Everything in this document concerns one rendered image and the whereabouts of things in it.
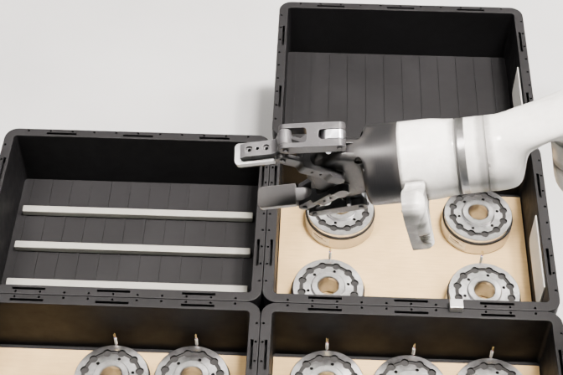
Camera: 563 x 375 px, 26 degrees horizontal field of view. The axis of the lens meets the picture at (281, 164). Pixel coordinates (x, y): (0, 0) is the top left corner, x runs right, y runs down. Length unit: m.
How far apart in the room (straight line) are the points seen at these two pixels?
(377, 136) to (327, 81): 0.95
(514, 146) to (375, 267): 0.75
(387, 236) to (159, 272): 0.34
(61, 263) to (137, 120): 0.43
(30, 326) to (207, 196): 0.35
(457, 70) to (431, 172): 1.00
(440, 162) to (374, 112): 0.92
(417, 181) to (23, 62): 1.33
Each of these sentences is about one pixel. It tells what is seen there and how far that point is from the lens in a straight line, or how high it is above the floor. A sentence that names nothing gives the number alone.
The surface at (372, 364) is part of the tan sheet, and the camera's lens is 1.71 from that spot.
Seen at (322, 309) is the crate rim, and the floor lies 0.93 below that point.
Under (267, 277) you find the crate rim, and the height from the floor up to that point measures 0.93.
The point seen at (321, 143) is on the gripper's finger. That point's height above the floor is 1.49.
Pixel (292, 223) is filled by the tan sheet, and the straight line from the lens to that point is 1.85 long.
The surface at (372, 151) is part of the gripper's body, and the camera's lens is 1.10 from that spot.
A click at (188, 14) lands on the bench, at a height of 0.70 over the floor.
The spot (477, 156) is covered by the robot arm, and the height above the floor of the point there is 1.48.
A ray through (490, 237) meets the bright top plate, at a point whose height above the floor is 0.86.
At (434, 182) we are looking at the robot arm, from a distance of 1.10.
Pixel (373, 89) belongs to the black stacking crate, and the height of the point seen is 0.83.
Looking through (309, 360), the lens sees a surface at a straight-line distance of 1.67.
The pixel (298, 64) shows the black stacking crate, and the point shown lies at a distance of 2.08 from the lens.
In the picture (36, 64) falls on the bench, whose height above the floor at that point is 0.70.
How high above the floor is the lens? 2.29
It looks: 49 degrees down
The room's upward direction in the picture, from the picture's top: straight up
